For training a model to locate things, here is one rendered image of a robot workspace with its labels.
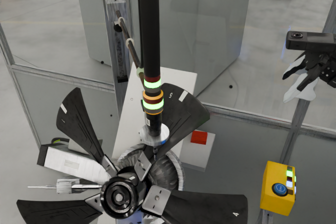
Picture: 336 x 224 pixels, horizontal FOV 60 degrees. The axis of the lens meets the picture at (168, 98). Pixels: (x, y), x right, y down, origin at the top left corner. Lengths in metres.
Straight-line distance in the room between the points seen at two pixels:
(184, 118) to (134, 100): 0.37
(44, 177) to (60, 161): 1.50
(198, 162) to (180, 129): 0.63
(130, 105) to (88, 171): 0.29
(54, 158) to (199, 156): 0.67
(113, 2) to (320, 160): 1.23
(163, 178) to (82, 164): 0.30
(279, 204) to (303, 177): 0.64
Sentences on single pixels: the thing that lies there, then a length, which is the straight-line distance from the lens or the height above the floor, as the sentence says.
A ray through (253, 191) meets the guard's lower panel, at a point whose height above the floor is 0.44.
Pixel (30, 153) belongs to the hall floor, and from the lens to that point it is 2.88.
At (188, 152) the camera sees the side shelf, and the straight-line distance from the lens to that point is 1.46.
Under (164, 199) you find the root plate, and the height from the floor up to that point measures 1.19.
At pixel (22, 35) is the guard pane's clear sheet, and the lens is 1.89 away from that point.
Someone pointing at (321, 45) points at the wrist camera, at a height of 1.65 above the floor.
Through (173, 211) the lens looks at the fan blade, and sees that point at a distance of 0.88.
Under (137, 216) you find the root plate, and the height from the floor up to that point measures 1.12.
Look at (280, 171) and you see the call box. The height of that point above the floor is 1.07.
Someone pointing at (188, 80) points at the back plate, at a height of 1.34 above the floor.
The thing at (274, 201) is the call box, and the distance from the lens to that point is 1.13.
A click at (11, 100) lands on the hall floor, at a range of 3.60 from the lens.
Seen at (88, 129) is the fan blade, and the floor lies 1.33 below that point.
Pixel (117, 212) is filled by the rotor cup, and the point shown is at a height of 1.19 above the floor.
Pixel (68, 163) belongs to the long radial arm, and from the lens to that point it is 1.14.
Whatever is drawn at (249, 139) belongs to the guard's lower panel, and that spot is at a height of 0.84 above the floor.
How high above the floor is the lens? 1.94
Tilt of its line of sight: 37 degrees down
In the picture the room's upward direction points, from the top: straight up
